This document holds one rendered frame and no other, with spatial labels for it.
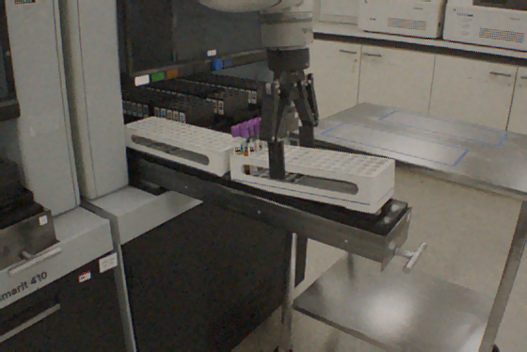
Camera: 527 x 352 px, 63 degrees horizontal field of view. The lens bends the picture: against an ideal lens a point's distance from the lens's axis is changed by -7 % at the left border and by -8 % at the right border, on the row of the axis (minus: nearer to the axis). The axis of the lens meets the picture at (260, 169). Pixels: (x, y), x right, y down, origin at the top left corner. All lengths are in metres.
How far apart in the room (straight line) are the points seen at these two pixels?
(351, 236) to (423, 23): 2.43
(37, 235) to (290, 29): 0.56
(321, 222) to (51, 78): 0.56
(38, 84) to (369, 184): 0.61
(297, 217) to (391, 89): 2.45
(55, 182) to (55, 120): 0.12
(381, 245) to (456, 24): 2.41
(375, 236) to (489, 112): 2.37
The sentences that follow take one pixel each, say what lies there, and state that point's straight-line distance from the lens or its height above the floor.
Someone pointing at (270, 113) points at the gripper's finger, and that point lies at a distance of 0.77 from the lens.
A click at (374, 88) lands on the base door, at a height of 0.53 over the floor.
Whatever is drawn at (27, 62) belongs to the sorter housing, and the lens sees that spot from 0.89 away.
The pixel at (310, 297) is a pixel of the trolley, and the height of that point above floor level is 0.28.
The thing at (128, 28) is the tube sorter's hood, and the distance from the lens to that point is 1.00.
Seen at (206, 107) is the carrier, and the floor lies 0.87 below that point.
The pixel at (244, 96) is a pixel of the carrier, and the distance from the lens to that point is 1.33.
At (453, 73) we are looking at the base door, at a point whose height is 0.71.
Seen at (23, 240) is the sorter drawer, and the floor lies 0.77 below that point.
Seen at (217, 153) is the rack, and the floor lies 0.86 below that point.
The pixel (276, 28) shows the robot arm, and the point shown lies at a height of 1.11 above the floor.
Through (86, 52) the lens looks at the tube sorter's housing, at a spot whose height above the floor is 1.05.
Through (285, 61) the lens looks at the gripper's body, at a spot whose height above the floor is 1.05.
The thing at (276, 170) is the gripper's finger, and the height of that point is 0.86.
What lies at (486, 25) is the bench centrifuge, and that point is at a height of 1.03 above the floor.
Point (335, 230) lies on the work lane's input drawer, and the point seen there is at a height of 0.79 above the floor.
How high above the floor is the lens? 1.17
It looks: 22 degrees down
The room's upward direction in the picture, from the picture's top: 1 degrees clockwise
